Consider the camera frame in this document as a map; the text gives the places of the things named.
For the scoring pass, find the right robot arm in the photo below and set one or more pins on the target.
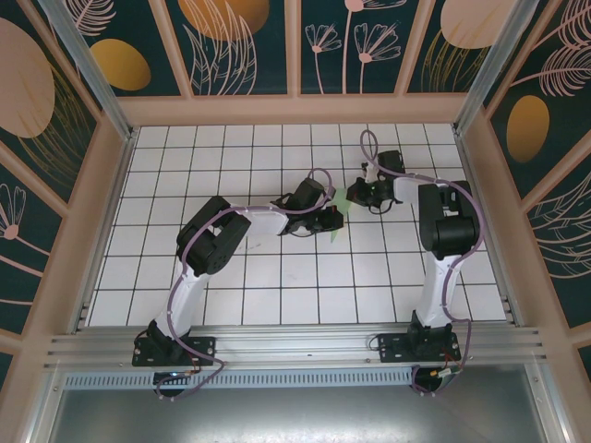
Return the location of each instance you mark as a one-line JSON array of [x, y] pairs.
[[452, 231]]

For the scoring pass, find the light green cloth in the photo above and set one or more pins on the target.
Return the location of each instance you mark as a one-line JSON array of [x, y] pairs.
[[342, 197]]

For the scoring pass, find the aluminium corner post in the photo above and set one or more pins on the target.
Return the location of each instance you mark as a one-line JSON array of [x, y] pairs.
[[488, 67], [90, 67]]

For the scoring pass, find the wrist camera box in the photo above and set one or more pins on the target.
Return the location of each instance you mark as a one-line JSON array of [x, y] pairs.
[[369, 174], [329, 194]]

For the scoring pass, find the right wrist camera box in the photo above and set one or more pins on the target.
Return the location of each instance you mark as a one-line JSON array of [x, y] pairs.
[[369, 174]]

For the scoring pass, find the thin aluminium side rail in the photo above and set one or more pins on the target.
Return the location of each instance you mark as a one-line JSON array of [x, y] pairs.
[[121, 184], [473, 184]]

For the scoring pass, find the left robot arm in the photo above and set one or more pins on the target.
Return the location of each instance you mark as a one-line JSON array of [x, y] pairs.
[[212, 240]]

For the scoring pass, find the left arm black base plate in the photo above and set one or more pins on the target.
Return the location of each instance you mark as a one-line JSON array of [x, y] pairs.
[[203, 350]]

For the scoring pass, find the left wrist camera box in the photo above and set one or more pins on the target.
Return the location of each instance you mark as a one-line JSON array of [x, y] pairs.
[[329, 194]]

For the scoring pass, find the grey metal sheet panel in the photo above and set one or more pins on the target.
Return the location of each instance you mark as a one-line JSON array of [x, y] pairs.
[[295, 415]]

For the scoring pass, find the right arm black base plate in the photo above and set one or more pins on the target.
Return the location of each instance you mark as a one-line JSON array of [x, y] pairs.
[[392, 350]]

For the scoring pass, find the long aluminium mounting rail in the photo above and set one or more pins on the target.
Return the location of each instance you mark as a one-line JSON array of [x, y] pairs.
[[295, 346]]

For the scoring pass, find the small electronics board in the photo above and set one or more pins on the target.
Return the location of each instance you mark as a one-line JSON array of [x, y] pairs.
[[445, 376], [171, 374]]

